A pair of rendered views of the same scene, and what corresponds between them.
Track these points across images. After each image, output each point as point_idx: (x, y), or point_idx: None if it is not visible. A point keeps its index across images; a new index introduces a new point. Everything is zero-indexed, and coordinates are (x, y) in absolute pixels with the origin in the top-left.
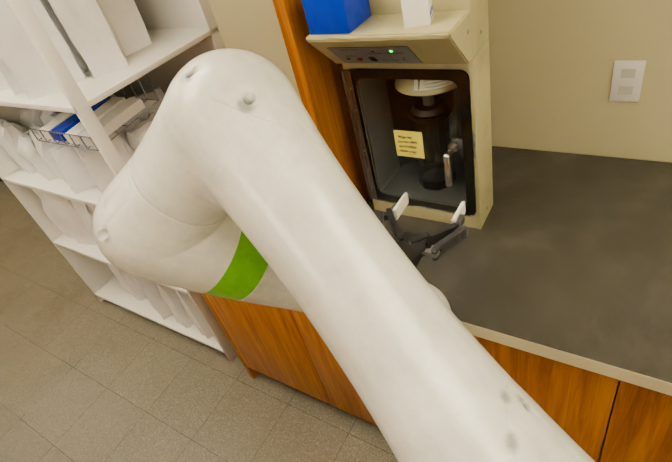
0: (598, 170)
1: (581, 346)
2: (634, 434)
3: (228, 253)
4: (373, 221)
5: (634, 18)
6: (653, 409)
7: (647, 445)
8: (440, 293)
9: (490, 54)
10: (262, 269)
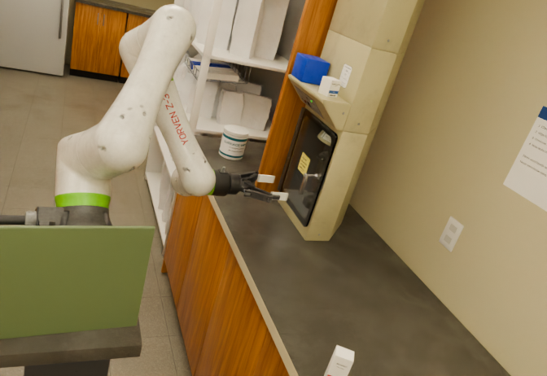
0: (403, 277)
1: (264, 290)
2: None
3: None
4: (166, 63)
5: (469, 194)
6: (270, 360)
7: None
8: (212, 175)
9: (403, 172)
10: None
